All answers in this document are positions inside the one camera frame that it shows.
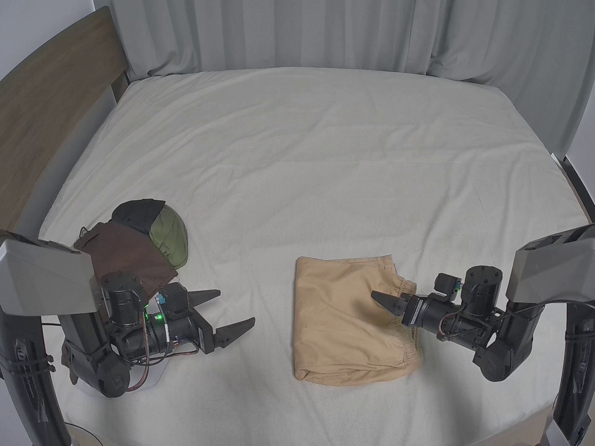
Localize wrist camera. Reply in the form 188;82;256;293
160;282;189;319
433;273;462;303

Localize white garment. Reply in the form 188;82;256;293
77;342;173;394

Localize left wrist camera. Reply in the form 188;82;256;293
160;282;189;319

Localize beige shorts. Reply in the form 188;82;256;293
293;255;425;385

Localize black garment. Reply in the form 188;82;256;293
113;199;166;236

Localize bed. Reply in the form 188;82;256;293
0;7;595;446

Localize pale green curtain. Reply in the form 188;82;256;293
88;0;595;157

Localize green garment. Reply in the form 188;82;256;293
150;203;190;269

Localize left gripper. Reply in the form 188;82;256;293
156;289;256;356

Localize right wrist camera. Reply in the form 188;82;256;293
433;273;462;303

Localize brown garment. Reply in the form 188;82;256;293
60;221;179;384

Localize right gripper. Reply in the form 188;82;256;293
402;295;449;335

